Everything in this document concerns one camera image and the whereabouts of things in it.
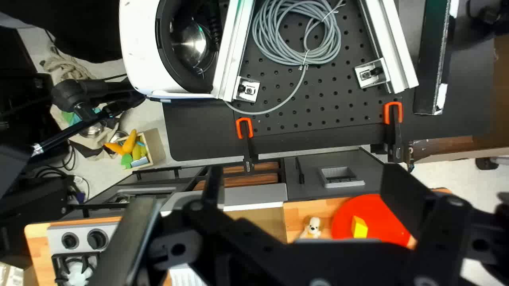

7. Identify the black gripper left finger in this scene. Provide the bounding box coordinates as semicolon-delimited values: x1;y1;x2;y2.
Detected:
89;166;277;286

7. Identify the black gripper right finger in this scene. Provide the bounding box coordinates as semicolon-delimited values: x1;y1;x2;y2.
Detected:
380;164;472;255

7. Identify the wooden toy kitchen unit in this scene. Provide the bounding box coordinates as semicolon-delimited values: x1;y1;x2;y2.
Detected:
22;150;442;286

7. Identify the gray toy stove top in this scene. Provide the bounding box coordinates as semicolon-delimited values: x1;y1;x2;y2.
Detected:
46;222;127;286

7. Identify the red-orange plastic bowl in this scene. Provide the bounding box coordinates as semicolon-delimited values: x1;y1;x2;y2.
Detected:
329;193;418;252

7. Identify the cardboard box of toys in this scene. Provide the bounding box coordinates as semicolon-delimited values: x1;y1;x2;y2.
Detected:
102;128;156;172

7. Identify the orange black bar clamp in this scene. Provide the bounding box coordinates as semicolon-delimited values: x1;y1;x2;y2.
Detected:
380;101;407;163
234;117;258;175

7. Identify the black perforated base board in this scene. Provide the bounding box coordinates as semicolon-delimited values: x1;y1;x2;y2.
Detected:
161;0;421;163

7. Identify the dark green upright panel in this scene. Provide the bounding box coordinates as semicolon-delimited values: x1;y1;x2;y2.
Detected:
412;0;461;118

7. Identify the aluminium rail with bracket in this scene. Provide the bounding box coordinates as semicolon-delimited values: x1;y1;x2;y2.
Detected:
212;0;262;104
351;0;420;96

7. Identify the gray coiled cable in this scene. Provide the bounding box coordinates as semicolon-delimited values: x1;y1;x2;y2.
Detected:
224;0;347;118

